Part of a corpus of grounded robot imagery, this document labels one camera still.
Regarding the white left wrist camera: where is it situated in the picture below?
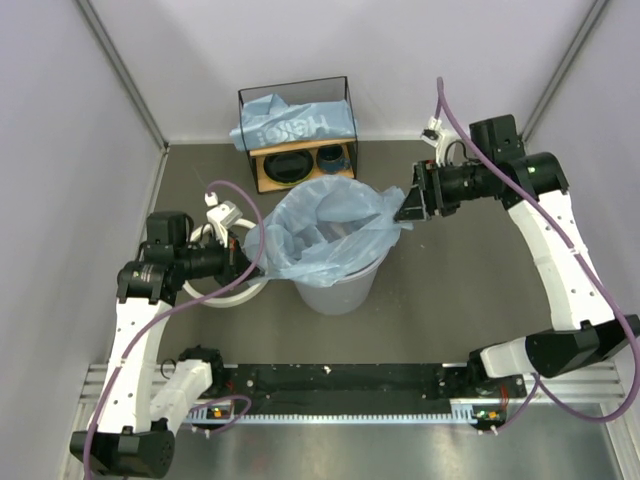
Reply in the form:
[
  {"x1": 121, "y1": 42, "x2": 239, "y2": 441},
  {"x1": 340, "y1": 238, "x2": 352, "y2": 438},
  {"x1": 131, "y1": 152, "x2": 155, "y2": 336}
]
[{"x1": 204, "y1": 193, "x2": 243, "y2": 247}]

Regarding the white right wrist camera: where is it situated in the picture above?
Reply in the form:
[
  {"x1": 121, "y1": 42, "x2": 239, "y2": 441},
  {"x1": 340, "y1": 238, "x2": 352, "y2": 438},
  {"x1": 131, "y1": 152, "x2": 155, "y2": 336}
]
[{"x1": 420, "y1": 116, "x2": 459, "y2": 166}]

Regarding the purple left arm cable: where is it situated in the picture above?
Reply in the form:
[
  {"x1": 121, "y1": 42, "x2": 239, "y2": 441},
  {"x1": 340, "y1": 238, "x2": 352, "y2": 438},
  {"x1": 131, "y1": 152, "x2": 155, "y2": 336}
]
[{"x1": 82, "y1": 179, "x2": 267, "y2": 479}]

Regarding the light blue trash bag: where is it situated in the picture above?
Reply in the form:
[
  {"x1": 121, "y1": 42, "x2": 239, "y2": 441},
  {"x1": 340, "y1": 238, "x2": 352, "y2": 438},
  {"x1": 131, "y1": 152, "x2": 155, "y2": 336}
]
[
  {"x1": 243, "y1": 176, "x2": 413, "y2": 287},
  {"x1": 230, "y1": 94, "x2": 356, "y2": 151}
]

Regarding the black wire wooden shelf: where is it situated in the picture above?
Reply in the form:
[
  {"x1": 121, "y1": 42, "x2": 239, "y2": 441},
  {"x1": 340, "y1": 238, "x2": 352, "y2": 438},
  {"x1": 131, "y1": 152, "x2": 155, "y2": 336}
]
[{"x1": 232, "y1": 75, "x2": 359, "y2": 194}]

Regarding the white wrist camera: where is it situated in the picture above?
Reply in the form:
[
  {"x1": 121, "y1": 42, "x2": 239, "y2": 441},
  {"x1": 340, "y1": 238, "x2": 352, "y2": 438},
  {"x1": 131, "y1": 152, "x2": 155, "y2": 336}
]
[
  {"x1": 204, "y1": 193, "x2": 243, "y2": 247},
  {"x1": 420, "y1": 116, "x2": 459, "y2": 166}
]

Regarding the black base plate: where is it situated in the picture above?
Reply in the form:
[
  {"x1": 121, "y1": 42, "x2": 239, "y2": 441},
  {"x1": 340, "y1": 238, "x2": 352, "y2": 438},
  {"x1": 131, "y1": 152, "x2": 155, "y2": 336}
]
[{"x1": 204, "y1": 363, "x2": 526, "y2": 414}]

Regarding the dark blue mug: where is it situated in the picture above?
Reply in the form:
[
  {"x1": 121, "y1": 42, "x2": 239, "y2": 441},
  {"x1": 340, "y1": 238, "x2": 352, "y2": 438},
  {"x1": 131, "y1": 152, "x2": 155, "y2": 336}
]
[{"x1": 316, "y1": 144, "x2": 351, "y2": 174}]

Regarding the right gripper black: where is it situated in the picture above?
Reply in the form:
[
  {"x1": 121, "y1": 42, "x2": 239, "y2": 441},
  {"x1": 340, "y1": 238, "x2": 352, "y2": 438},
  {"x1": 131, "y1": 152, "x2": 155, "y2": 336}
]
[{"x1": 394, "y1": 158, "x2": 491, "y2": 223}]

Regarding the white trash bin rim ring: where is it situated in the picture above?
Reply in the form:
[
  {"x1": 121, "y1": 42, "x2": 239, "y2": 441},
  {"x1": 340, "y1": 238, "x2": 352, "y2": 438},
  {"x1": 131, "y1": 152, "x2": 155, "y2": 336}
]
[{"x1": 182, "y1": 217, "x2": 266, "y2": 310}]

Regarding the white grey trash bin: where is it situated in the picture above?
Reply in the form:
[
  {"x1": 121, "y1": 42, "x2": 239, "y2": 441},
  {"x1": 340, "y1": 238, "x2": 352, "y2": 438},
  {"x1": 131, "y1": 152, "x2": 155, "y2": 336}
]
[{"x1": 294, "y1": 254, "x2": 387, "y2": 316}]

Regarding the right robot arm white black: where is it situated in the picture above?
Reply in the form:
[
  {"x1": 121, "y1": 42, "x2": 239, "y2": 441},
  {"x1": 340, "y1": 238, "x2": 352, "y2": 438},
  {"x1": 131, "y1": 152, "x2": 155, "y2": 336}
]
[{"x1": 394, "y1": 115, "x2": 629, "y2": 396}]

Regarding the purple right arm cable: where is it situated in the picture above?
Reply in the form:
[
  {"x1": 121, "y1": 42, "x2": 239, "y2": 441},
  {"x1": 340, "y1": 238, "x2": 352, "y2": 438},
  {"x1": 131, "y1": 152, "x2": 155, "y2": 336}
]
[{"x1": 435, "y1": 76, "x2": 640, "y2": 436}]

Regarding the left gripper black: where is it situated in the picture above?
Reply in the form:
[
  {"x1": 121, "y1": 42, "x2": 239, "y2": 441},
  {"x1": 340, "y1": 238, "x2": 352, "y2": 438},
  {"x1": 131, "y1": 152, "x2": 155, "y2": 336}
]
[{"x1": 175, "y1": 228, "x2": 264, "y2": 288}]

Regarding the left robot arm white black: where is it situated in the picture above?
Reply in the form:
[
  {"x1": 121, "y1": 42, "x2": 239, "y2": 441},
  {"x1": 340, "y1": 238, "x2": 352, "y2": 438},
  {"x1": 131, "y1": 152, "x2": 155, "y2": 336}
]
[{"x1": 69, "y1": 202, "x2": 263, "y2": 479}]

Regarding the black plate green rim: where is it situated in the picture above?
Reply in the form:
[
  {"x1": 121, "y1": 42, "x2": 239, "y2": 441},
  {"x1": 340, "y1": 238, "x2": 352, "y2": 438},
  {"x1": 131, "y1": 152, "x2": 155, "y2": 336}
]
[{"x1": 263, "y1": 150, "x2": 314, "y2": 185}]

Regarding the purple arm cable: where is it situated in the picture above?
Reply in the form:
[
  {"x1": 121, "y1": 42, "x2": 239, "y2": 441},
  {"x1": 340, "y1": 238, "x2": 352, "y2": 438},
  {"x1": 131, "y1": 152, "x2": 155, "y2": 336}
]
[
  {"x1": 82, "y1": 179, "x2": 267, "y2": 479},
  {"x1": 435, "y1": 76, "x2": 640, "y2": 436}
]

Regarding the slotted grey cable duct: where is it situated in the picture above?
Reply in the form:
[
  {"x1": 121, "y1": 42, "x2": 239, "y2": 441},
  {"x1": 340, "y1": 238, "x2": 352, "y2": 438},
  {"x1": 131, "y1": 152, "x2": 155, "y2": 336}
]
[{"x1": 183, "y1": 401, "x2": 507, "y2": 429}]

